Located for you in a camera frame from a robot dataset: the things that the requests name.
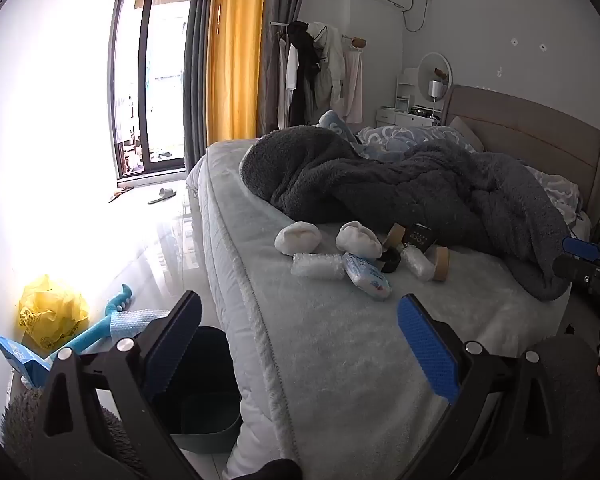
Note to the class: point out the grey hanging coat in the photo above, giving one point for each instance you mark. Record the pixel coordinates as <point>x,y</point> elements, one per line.
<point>276,90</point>

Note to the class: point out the grey slipper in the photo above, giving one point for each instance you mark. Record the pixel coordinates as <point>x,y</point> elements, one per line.
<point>162,195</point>

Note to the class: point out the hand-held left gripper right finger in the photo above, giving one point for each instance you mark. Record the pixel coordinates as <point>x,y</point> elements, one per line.
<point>425,350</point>

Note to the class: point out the white hanging shirt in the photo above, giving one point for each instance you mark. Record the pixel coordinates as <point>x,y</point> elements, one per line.
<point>290,70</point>

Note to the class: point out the dark grey fleece blanket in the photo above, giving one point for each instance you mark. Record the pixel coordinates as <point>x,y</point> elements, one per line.
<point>430,185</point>

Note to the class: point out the small wooden item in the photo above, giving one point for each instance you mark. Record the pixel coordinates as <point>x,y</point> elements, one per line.
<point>120,194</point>

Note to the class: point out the grey shaggy rug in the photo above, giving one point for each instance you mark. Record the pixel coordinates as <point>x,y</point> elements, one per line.
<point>30,425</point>

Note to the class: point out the white dresser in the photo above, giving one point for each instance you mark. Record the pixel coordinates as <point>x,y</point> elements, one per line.
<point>395,117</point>

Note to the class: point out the white sock ball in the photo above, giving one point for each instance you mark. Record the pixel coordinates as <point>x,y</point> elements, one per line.
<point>357,237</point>
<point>297,237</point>

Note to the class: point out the white table lamp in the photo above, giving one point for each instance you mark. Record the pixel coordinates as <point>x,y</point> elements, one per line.
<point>435,88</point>

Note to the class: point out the bed with light grey cover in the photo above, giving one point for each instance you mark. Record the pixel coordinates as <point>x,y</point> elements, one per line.
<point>340,350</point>

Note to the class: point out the white shelf organizer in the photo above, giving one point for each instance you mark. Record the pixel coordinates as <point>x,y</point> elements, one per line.
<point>405,90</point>

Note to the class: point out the blue tissue packet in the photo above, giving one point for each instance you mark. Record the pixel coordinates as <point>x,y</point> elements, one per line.
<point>365,275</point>

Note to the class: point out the beige padded headboard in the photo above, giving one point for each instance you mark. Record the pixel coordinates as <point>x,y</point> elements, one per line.
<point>530,135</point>

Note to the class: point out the blue cloud patterned duvet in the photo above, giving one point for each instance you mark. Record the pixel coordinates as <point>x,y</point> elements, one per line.
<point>405,137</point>

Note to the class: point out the yellow curtain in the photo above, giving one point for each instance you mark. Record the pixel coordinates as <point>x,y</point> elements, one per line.
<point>235,60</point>

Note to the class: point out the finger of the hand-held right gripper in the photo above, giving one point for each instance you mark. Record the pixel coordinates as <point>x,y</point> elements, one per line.
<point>580,248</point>
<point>572,267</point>

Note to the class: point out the pink hanging garment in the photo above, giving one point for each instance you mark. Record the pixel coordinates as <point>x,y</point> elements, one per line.
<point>352,85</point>

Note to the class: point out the black hanging jacket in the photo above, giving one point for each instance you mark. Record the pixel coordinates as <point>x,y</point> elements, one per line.
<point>305,70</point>

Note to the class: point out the small black box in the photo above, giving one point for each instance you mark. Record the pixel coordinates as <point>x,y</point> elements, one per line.
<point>420,237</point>

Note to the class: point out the blue printed box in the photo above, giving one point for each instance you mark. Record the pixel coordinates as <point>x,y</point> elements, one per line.
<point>15,355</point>

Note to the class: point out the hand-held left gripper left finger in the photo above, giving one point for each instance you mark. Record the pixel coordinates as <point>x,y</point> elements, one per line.
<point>172,340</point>

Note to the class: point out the yellow plastic bag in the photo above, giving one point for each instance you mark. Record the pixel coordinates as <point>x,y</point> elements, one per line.
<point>50,310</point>

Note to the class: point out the round white mirror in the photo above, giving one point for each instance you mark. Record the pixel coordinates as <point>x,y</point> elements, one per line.
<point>430,67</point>

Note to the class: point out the dark green trash bin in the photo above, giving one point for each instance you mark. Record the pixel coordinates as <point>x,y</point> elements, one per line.
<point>205,400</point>

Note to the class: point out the grey pillow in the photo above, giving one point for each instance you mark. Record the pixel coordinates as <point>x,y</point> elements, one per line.
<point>462,130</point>

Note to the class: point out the black framed sliding glass door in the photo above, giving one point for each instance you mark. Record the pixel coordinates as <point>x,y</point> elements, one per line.
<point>143,85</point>

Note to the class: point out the white clothes rack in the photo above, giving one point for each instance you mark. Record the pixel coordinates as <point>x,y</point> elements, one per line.
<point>280,24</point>

